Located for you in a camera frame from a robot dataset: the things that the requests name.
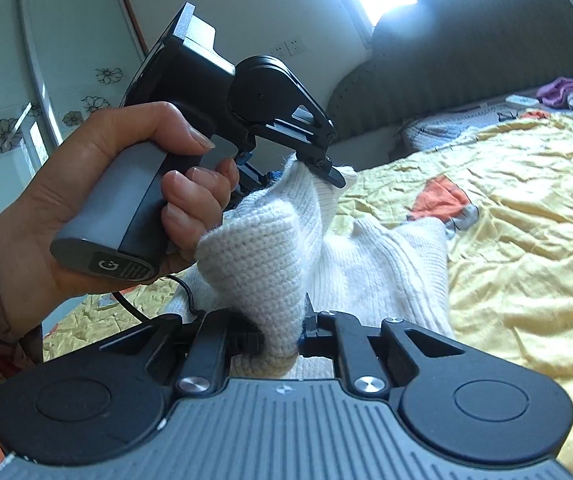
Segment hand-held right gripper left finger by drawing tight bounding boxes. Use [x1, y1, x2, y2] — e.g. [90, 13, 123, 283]
[99, 309, 267, 397]

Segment grey patterned pillow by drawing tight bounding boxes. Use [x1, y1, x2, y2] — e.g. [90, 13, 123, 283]
[399, 104, 520, 153]

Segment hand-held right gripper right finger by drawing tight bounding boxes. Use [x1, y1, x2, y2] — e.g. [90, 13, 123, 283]
[297, 294, 467, 397]

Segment dark padded headboard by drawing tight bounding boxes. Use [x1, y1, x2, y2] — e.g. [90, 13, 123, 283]
[327, 0, 573, 157]

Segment person's left hand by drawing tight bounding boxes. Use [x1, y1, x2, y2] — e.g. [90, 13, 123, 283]
[0, 101, 241, 347]

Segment yellow patterned quilt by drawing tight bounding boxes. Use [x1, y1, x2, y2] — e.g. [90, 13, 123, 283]
[0, 109, 573, 480]

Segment purple cloth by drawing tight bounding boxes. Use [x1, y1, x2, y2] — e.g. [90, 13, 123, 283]
[537, 76, 573, 110]

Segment glass sliding wardrobe doors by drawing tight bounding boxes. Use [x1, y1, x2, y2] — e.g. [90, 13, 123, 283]
[0, 0, 148, 228]

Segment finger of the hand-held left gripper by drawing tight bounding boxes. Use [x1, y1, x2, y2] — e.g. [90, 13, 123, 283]
[234, 147, 283, 198]
[259, 102, 347, 189]

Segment white knit sweater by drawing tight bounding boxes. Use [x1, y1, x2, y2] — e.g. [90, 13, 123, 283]
[164, 162, 458, 382]

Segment white wall socket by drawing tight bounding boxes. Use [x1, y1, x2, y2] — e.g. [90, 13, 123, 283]
[274, 37, 311, 59]

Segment black cable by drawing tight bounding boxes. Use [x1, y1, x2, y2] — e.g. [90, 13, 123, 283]
[113, 275, 205, 325]

